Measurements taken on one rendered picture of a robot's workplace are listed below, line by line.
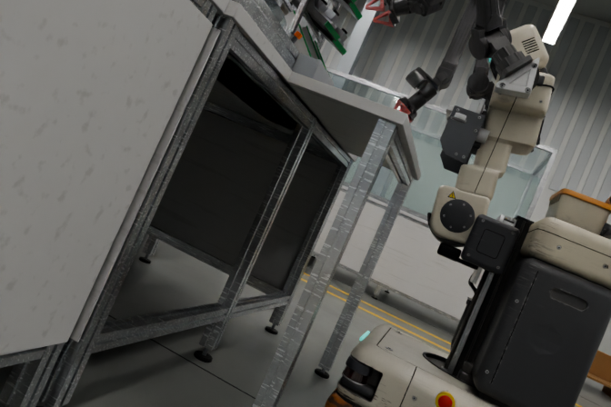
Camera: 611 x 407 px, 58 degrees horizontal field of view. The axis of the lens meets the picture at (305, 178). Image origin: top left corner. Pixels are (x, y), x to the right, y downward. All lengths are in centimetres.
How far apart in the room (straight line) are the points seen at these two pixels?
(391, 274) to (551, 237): 397
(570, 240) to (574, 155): 887
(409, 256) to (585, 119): 585
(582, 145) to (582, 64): 145
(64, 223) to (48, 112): 20
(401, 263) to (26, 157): 490
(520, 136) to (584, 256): 44
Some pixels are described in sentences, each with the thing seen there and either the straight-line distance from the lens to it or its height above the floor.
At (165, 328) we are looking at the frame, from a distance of 143.
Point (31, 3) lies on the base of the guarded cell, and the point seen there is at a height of 65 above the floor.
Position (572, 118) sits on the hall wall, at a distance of 1063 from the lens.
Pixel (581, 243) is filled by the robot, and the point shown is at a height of 77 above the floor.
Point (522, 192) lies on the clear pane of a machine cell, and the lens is 563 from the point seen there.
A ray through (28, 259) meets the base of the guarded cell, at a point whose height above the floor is 33.
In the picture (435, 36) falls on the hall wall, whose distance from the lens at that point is 1093.
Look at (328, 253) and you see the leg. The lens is 133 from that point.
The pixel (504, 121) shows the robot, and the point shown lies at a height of 106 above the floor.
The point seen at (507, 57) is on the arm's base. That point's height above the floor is 119.
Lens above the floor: 57
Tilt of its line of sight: 3 degrees up
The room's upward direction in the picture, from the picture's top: 24 degrees clockwise
